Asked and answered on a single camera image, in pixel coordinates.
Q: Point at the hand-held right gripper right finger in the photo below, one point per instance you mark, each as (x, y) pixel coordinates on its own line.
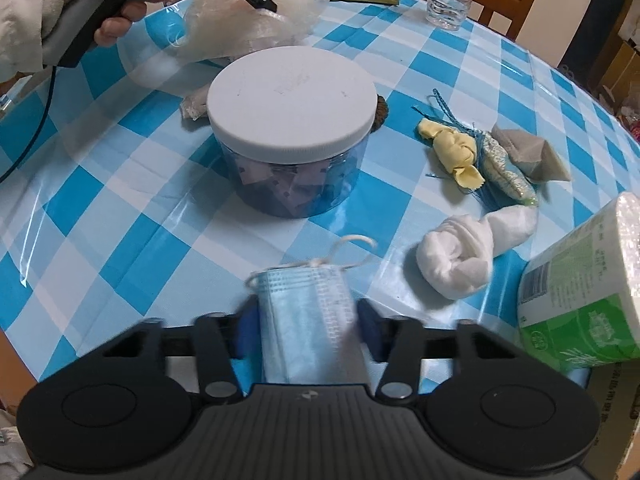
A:
(371, 332)

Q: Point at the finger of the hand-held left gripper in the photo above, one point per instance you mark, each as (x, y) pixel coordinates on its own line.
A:
(264, 1)

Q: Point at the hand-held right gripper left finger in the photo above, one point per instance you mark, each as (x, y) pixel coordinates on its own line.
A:
(246, 332)

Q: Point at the clear plastic bag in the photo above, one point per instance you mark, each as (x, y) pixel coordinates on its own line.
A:
(240, 30)

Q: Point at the blue face mask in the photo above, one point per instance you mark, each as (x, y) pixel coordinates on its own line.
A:
(305, 310)

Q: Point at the clear jar with white lid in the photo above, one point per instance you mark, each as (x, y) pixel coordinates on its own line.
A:
(290, 90)

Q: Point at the person's left forearm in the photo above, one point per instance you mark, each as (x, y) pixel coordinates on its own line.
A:
(25, 10)

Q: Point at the white rolled sock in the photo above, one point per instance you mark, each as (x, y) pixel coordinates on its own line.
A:
(450, 260)

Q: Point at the small white pouch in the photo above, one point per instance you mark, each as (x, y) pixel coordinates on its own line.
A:
(194, 102)

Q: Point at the brown woven item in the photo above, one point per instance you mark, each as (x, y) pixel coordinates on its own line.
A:
(381, 112)

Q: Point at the blue checkered tablecloth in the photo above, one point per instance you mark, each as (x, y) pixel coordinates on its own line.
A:
(125, 185)

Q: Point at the yellow cloth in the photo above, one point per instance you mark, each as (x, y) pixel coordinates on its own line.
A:
(452, 155)

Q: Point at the green wrapped toilet paper roll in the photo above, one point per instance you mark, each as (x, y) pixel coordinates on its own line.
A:
(585, 290)

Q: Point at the grey cloth pouch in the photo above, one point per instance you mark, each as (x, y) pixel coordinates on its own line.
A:
(535, 155)

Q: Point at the cardboard box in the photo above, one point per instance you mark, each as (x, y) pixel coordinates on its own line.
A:
(620, 75)
(617, 420)

